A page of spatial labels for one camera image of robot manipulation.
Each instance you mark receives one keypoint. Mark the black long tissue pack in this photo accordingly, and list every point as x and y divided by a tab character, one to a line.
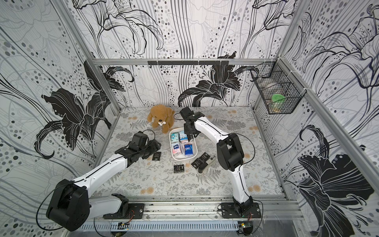
199	161

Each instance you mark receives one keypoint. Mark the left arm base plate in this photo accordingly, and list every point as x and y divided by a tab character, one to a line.
127	209

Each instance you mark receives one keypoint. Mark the teal cartoon tissue pack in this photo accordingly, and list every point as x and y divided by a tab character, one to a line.
174	137

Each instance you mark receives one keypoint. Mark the white slotted cable duct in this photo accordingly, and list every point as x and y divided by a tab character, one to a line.
175	226

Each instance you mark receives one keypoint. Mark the pink Tempo tissue pack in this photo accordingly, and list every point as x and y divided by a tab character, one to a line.
176	149

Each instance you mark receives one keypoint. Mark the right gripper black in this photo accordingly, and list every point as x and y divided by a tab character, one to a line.
189	127

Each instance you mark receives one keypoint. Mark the black square tissue pack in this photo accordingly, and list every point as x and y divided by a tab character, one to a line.
179	169

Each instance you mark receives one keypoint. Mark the blue Tempo tissue pack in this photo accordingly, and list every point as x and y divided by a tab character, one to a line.
188	150

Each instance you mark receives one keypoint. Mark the brown teddy bear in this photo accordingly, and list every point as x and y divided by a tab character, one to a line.
162	116

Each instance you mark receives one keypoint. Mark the black wire basket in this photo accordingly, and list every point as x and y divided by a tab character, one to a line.
276	78

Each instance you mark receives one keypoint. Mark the light blue tissue pack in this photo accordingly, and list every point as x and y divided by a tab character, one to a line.
183	137

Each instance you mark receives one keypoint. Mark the grey black stapler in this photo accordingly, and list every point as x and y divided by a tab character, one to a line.
206	165

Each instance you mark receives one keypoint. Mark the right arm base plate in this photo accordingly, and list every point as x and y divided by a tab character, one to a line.
230	210

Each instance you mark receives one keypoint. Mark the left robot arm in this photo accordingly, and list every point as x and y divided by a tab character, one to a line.
72	202

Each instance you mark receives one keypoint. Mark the green lidded cup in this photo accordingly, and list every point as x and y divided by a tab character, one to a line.
277	102

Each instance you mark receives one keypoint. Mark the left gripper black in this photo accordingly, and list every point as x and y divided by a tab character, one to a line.
155	147

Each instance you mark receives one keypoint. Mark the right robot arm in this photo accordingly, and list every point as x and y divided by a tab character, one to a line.
229	154

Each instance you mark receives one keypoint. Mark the white plastic storage box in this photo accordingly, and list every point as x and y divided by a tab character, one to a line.
182	157

